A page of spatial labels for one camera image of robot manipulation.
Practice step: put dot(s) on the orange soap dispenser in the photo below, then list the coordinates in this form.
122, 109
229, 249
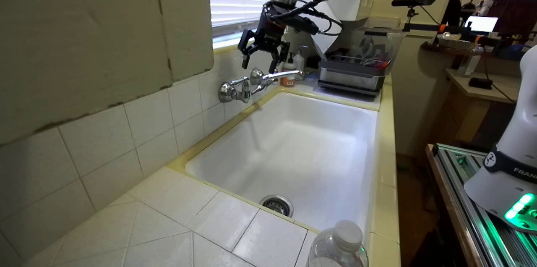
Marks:
288, 74

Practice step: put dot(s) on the person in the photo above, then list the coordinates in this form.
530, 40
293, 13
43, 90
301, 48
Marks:
454, 6

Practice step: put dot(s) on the door with arched window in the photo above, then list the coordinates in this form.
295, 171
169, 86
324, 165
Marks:
516, 2

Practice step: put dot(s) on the large cardboard sheet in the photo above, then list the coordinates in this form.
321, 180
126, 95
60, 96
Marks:
79, 36

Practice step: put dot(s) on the clear plastic bottle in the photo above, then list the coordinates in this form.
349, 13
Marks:
335, 250

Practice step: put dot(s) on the small black box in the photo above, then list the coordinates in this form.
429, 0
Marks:
480, 83

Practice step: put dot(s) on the white sink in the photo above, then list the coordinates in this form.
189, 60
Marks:
289, 149

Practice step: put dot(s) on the dish rack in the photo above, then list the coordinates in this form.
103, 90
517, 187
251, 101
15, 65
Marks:
356, 69

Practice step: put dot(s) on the white soap dispenser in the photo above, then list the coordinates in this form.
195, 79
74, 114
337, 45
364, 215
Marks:
299, 62

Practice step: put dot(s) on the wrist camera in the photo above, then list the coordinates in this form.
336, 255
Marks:
300, 23

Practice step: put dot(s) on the wooden table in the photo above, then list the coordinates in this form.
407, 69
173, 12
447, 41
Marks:
474, 107

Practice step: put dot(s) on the laptop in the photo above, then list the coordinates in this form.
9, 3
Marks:
481, 24

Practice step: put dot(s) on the narrow cardboard sheet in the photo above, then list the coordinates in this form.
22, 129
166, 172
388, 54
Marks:
186, 19

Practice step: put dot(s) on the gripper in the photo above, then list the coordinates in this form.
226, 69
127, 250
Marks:
270, 32

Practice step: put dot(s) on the chrome wall faucet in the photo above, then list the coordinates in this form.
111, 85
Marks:
235, 90

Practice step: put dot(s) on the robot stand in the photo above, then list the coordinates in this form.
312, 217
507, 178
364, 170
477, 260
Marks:
457, 200

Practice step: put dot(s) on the camera on mount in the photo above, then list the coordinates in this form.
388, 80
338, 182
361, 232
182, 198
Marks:
413, 1

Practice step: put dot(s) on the bowl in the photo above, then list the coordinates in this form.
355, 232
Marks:
455, 42

